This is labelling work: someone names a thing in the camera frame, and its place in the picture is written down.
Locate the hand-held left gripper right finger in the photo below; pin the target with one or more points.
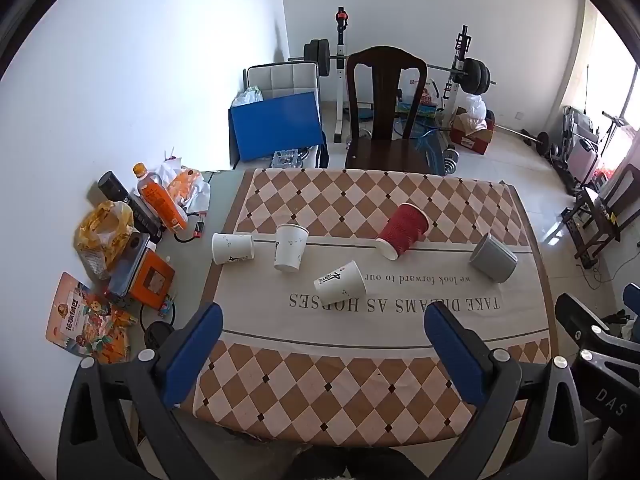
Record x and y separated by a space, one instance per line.
456 355

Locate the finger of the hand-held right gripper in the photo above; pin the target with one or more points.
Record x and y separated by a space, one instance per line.
580 317

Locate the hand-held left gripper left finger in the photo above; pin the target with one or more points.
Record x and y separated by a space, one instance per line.
199 352

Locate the white paper cup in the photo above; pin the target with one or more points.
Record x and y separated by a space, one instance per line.
291 247
232 248
342 283

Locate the grey cup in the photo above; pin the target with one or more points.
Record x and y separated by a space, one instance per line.
492 259

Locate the red ribbed paper cup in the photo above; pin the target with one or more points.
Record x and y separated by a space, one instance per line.
404 230

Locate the orange box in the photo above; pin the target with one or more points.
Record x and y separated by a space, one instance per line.
152 280

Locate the dark wooden stool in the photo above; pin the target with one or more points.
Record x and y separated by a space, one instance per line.
592 220

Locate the checkered tablecloth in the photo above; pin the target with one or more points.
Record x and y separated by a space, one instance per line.
350 360

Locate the grey-blue flat device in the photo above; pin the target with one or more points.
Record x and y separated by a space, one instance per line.
127 265

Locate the orange printed snack packet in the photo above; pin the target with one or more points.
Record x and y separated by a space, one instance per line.
75 320

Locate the yellow plastic bag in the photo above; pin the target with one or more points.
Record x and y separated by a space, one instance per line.
100 240

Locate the orange drink bottle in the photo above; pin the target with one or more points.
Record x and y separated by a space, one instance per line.
160 200

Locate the crumpled white paper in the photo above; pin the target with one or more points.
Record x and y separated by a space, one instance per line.
201 192

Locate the orange snack bag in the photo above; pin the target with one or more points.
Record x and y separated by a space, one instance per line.
181 185

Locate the folded grey cart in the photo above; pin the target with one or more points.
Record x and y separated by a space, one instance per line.
582 145

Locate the small barbell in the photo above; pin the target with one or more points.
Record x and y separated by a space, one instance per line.
542 144

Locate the black cylindrical speaker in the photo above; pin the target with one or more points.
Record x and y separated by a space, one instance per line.
116 191

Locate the chrome dumbbell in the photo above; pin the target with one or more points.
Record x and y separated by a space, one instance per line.
451 160

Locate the red cardboard box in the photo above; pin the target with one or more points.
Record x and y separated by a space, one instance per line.
476 142

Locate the clear plastic box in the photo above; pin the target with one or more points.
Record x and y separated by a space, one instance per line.
288 158

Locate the white plastic bag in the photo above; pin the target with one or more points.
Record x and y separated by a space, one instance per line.
475 110

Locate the blue board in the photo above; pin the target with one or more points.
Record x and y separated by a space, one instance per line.
275 125

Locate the dark wooden chair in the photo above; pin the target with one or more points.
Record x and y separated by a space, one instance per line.
385 110

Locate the barbell with black plates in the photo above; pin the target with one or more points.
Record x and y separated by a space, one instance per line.
472 76

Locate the white barbell rack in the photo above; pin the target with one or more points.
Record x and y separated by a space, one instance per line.
341 90

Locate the white padded chair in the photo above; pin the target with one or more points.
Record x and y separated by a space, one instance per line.
287 77

